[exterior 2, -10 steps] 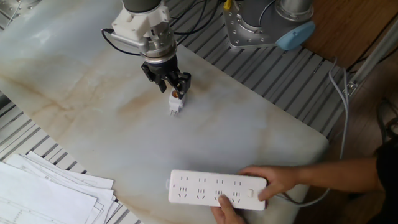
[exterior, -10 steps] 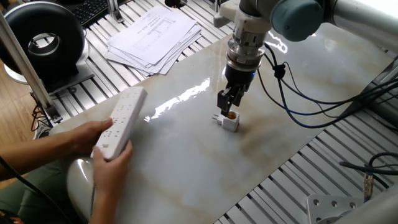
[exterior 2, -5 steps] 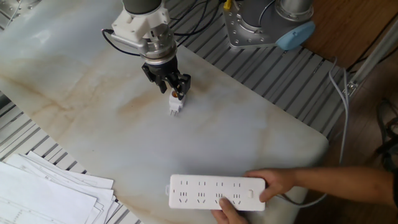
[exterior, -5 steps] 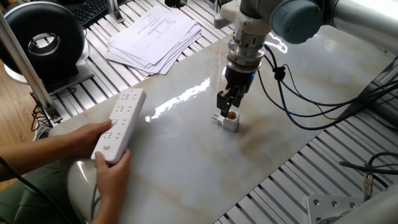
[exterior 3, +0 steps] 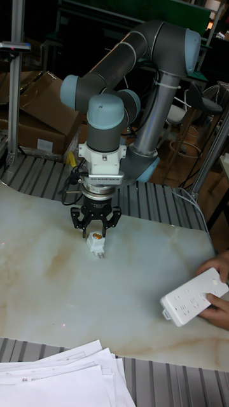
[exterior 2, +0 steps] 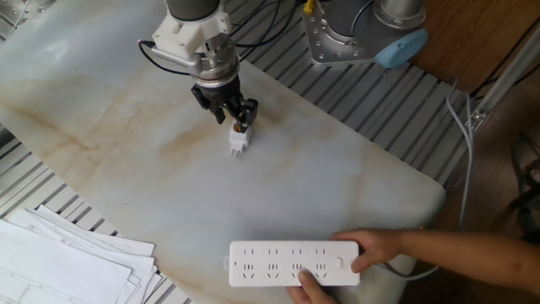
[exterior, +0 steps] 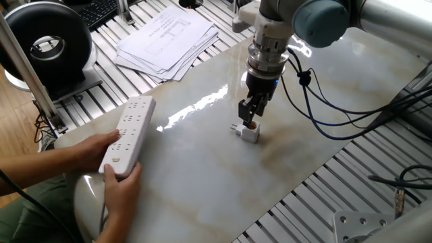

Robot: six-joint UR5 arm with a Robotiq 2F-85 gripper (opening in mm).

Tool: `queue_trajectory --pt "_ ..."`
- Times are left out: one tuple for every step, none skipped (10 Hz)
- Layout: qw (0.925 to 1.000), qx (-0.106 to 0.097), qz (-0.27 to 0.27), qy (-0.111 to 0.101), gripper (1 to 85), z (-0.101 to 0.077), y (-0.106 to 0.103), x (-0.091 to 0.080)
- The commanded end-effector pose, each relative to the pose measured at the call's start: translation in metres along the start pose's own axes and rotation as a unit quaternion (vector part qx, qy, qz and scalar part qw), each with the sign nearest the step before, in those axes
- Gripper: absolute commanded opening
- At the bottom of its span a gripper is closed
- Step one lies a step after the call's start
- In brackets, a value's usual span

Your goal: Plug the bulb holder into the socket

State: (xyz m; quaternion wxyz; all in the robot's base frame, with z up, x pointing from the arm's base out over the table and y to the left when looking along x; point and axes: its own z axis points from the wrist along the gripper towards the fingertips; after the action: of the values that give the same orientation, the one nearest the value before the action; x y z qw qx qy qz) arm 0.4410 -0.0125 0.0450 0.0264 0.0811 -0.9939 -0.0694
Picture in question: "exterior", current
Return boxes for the black round object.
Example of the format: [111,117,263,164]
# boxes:
[178,0,204,10]

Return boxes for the person's right hand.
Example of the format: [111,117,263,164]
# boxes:
[103,161,143,220]

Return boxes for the short aluminium profile post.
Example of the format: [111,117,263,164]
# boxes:
[116,0,136,26]

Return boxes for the person's left hand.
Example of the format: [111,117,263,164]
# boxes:
[72,129,122,172]

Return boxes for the white plug-in bulb holder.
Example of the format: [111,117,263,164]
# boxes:
[230,120,261,144]

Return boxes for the black ring-shaped fan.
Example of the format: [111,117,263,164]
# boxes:
[0,1,104,102]

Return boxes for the white power strip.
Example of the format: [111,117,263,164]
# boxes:
[98,95,157,179]

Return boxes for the long aluminium frame post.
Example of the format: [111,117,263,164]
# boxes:
[0,13,68,134]

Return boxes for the stack of printed papers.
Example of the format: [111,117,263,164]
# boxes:
[113,5,219,84]

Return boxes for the black cable with metal connector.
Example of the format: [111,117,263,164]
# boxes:
[367,164,432,217]

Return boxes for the person's left forearm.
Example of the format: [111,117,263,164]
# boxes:
[0,146,80,196]

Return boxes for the long thin black cable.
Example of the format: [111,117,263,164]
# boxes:
[0,168,78,243]

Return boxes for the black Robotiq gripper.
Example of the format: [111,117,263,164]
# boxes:
[238,70,281,129]

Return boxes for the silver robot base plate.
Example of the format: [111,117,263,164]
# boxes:
[333,211,394,243]

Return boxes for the green trousers leg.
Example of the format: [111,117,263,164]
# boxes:
[0,175,85,243]

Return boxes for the glossy marble-pattern mat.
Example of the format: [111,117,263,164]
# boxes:
[53,26,428,243]

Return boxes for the red and black wires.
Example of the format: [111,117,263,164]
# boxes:
[32,113,57,144]

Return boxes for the person's right forearm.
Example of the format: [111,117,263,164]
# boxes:
[94,209,136,243]

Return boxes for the grey power strip cable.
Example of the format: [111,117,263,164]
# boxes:
[97,198,109,236]

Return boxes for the black and blue cable bundle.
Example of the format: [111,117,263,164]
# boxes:
[279,47,432,141]

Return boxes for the grey white sneaker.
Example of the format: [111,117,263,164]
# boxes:
[36,134,57,153]

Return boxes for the black keyboard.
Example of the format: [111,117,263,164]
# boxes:
[72,0,119,31]

